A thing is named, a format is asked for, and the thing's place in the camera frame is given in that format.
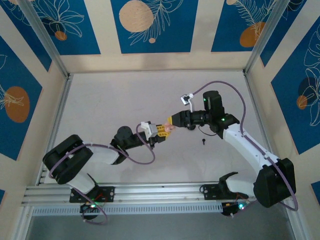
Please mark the pink earbud charging case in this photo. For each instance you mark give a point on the pink earbud charging case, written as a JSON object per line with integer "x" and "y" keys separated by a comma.
{"x": 172, "y": 128}

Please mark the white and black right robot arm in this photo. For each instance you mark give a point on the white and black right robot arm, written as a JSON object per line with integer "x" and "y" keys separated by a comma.
{"x": 245, "y": 145}

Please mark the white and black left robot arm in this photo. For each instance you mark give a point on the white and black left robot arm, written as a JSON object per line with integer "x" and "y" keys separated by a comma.
{"x": 100, "y": 152}

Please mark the aluminium side rail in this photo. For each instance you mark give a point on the aluminium side rail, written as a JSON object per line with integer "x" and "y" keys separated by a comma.
{"x": 252, "y": 100}
{"x": 60, "y": 110}

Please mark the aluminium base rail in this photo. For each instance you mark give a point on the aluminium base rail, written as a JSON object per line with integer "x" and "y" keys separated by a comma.
{"x": 160, "y": 190}

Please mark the aluminium frame post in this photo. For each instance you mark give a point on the aluminium frame post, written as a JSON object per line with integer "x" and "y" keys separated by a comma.
{"x": 267, "y": 32}
{"x": 45, "y": 35}

